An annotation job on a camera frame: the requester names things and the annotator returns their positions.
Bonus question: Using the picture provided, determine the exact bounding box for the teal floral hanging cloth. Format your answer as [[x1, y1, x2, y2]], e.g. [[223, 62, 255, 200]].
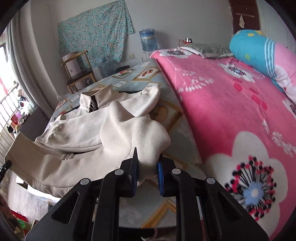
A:
[[57, 1, 134, 68]]

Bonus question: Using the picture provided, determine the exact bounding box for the white wall socket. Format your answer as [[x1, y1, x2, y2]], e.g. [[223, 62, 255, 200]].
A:
[[125, 54, 135, 60]]

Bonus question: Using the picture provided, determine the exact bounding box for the white water dispenser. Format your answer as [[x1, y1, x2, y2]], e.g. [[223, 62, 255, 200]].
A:
[[142, 52, 152, 62]]

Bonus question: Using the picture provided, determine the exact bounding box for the cream beige coat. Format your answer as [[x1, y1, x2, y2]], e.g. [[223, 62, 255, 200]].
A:
[[4, 85, 171, 198]]

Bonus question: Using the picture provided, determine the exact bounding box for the wooden chair dark seat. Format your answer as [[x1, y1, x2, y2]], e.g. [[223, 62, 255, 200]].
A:
[[61, 50, 96, 94]]

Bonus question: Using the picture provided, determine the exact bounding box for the blue patterned tablecloth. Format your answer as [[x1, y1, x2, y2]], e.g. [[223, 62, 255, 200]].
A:
[[42, 59, 204, 227]]

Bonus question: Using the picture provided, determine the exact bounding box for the dark grey cabinet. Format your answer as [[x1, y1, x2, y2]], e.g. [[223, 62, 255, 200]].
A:
[[20, 108, 49, 141]]

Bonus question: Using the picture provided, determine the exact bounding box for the grey window curtain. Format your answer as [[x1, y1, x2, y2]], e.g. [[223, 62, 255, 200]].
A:
[[6, 6, 57, 118]]

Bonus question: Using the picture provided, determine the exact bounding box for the blue pink rolled quilt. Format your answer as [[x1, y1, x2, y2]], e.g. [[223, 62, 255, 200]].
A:
[[229, 30, 295, 102]]

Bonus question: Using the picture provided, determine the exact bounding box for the black rice cooker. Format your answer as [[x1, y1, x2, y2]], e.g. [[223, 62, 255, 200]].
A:
[[115, 65, 130, 73]]

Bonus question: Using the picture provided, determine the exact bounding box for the grey lace pillow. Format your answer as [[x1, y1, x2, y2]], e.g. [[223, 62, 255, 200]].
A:
[[180, 43, 234, 59]]

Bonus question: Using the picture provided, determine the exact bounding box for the dark red door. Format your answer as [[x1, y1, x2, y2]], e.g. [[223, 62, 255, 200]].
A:
[[229, 0, 260, 34]]

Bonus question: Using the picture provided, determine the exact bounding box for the pink floral blanket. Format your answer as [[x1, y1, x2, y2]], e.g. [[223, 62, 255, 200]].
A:
[[152, 49, 295, 240]]

